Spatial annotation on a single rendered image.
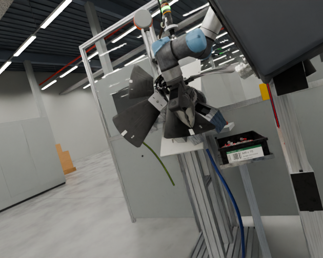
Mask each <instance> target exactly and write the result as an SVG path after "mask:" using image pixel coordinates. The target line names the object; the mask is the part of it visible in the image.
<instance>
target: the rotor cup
mask: <svg viewBox="0 0 323 258"><path fill-rule="evenodd" d="M163 79H164V78H163V77H162V74H160V75H159V76H158V77H157V79H156V80H155V82H154V88H155V89H156V90H157V91H158V92H159V94H160V95H161V96H162V98H163V99H164V100H165V101H166V102H168V100H167V98H166V95H167V94H170V91H169V90H168V89H167V88H169V89H170V87H172V85H167V84H166V81H165V82H162V80H163Z"/></svg>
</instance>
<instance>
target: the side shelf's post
mask: <svg viewBox="0 0 323 258"><path fill-rule="evenodd" d="M207 140H208V144H209V147H210V151H211V154H212V158H213V160H214V162H215V164H216V166H217V168H218V170H219V172H220V173H221V175H222V177H223V178H224V180H225V177H224V173H223V169H220V165H219V161H218V156H217V148H216V145H215V141H214V137H213V135H209V136H207ZM217 176H218V175H217ZM218 180H219V183H220V187H221V191H222V193H223V197H224V201H225V205H226V208H227V212H228V216H229V219H230V223H231V226H232V227H238V224H237V221H236V217H235V213H234V210H233V206H232V202H231V199H230V196H229V194H228V192H227V190H226V188H225V186H224V184H223V182H222V181H221V179H220V177H219V176H218Z"/></svg>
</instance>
